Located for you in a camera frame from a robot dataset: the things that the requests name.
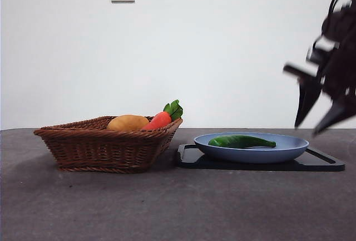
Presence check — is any orange carrot with green leaves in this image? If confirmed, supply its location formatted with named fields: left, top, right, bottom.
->
left=141, top=99, right=184, bottom=131

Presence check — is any pale blue round plate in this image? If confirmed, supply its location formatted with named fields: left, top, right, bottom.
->
left=194, top=132, right=310, bottom=165

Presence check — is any brown woven wicker basket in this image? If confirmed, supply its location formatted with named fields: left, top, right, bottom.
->
left=33, top=115, right=184, bottom=174

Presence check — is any long green pepper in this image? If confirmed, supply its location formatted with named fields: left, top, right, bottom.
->
left=207, top=134, right=277, bottom=149

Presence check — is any black rectangular tray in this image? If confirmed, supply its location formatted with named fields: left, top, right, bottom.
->
left=176, top=143, right=346, bottom=173

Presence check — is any yellow-brown potato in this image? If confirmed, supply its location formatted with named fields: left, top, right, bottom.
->
left=107, top=114, right=150, bottom=131

